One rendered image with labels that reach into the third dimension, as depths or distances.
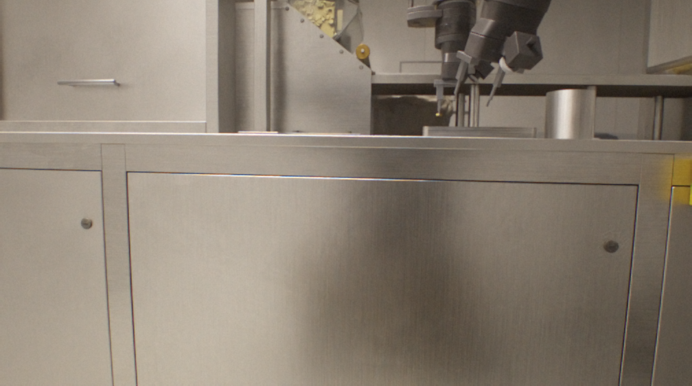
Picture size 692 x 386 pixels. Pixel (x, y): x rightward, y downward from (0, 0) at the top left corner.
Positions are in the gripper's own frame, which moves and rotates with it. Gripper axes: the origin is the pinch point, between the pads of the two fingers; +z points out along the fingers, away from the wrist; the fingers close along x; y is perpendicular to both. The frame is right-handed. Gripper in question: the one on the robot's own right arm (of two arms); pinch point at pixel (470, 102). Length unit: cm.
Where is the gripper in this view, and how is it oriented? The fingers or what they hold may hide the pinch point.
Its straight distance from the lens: 53.9
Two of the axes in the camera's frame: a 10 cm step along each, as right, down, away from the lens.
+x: 9.8, 1.2, 1.6
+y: 0.8, 4.7, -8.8
